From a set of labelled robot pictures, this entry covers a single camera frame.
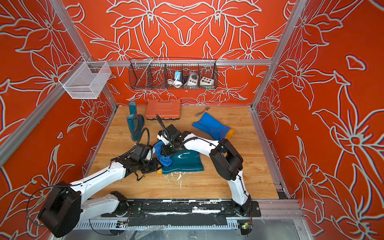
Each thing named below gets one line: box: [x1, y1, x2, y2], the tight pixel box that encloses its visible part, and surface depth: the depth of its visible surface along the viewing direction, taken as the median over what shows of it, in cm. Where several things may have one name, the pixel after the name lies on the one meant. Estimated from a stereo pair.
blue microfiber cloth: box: [153, 141, 173, 167], surface depth 84 cm
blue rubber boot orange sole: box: [192, 112, 235, 141], surface depth 107 cm
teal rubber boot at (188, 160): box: [162, 149, 204, 175], surface depth 86 cm
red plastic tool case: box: [145, 99, 182, 120], surface depth 113 cm
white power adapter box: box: [184, 71, 199, 86], surface depth 93 cm
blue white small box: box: [174, 71, 181, 81], surface depth 85 cm
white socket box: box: [199, 76, 214, 86], surface depth 96 cm
